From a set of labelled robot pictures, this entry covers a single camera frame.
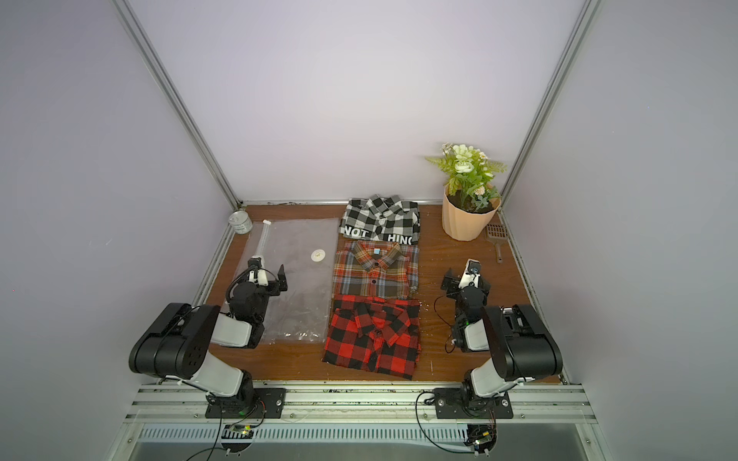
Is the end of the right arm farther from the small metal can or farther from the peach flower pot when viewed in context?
the small metal can

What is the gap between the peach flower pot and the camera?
3.20ft

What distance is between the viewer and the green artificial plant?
3.00 ft
